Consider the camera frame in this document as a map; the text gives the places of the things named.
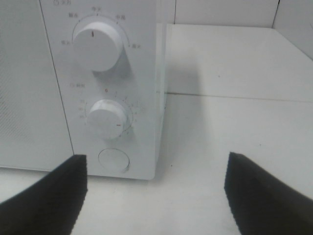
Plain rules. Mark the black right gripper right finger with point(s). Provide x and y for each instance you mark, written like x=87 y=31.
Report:
x=261 y=204

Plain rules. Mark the white round door button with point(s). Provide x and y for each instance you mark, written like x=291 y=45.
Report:
x=114 y=160

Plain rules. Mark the white timer knob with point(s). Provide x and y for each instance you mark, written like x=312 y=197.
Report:
x=107 y=119

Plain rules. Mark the white microwave oven body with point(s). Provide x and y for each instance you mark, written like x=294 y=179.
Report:
x=137 y=81

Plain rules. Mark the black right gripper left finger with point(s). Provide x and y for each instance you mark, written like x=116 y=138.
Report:
x=50 y=206

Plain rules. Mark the white microwave door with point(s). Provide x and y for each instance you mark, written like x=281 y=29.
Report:
x=33 y=129

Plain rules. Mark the white upper power knob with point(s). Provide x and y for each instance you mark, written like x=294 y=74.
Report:
x=97 y=45

